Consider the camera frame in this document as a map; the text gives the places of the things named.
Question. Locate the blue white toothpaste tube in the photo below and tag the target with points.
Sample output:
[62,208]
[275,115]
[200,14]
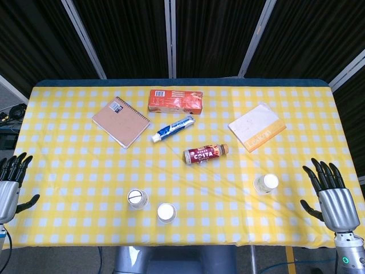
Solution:
[174,128]

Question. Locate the black pleated screen panel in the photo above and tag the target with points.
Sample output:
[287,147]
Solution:
[352,122]
[125,37]
[313,37]
[211,37]
[31,42]

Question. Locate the clear cup with lid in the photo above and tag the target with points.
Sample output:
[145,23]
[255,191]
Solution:
[137,198]

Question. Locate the white and orange book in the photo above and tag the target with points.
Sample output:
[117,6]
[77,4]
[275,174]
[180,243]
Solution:
[256,127]

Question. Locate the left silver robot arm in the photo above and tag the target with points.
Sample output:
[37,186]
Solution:
[1,228]

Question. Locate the orange cardboard box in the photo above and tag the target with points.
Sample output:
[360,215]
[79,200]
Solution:
[175,101]

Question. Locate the red Costa coffee bottle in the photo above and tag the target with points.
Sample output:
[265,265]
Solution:
[204,155]

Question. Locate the yellow white checkered tablecloth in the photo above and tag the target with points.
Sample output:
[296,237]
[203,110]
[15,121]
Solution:
[85,177]

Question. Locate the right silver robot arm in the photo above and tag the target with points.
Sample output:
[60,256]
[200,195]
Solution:
[352,254]

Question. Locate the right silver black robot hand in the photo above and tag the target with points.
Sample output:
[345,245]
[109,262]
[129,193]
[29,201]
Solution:
[339,208]

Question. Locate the brown spiral notebook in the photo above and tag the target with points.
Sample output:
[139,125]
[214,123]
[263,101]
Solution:
[121,122]

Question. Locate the paper cup with blue flower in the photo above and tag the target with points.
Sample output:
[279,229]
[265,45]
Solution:
[166,212]

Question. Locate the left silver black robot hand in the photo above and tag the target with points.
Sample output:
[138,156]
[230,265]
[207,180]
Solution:
[7,194]

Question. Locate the metal table leg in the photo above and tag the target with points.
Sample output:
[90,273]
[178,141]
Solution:
[253,259]

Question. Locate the white screen frame post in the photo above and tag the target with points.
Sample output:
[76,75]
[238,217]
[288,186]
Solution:
[84,40]
[346,70]
[11,88]
[256,37]
[170,37]

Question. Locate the grey robot torso base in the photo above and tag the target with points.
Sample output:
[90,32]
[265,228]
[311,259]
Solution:
[174,261]

